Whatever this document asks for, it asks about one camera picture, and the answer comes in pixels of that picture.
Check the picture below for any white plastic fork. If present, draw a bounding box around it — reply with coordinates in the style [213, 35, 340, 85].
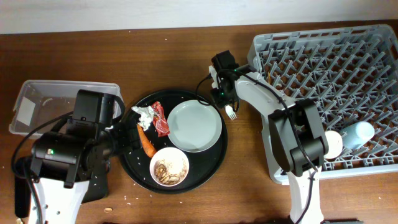
[224, 105, 237, 120]

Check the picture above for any orange carrot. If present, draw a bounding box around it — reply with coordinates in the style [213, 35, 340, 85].
[137, 124, 157, 158]

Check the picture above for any white tissue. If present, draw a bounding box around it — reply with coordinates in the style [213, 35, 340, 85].
[131, 106, 155, 131]

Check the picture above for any red snack wrapper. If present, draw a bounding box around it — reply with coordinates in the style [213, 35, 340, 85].
[151, 101, 170, 137]

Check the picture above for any grey round plate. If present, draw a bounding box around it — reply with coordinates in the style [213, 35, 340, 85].
[167, 100, 223, 153]

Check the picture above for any white bowl with food scraps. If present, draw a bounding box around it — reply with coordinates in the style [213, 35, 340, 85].
[149, 147, 190, 187]

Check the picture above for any cream plastic cup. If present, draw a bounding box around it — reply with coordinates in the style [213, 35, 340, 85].
[324, 130, 343, 159]

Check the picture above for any light blue plastic cup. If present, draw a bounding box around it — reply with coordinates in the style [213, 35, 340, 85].
[340, 121, 375, 150]

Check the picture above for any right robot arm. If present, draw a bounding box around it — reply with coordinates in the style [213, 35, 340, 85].
[209, 50, 329, 223]

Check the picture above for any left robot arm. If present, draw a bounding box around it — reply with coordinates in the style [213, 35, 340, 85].
[11, 90, 142, 223]

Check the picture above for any grey plastic dishwasher rack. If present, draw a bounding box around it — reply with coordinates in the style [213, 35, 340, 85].
[247, 24, 397, 179]

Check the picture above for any round black serving tray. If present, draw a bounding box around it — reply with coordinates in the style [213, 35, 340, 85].
[119, 89, 228, 194]

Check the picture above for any black rectangular tray bin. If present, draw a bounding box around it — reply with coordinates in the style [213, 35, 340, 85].
[14, 163, 109, 218]

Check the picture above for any clear plastic bin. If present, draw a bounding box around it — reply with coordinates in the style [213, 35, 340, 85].
[9, 80, 121, 136]

